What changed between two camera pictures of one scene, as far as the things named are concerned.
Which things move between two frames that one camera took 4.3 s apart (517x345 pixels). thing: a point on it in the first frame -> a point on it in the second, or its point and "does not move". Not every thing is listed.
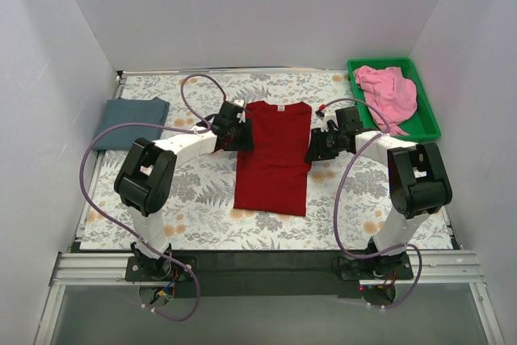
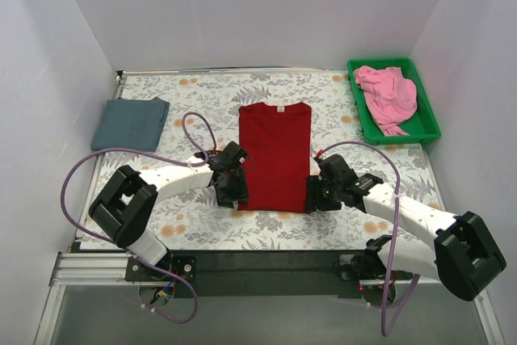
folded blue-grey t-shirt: [125, 110] does not move
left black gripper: [237, 137] -> [233, 190]
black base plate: [267, 275] does not move
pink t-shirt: [390, 91] does not move
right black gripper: [320, 145] -> [321, 194]
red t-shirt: [273, 178] does not move
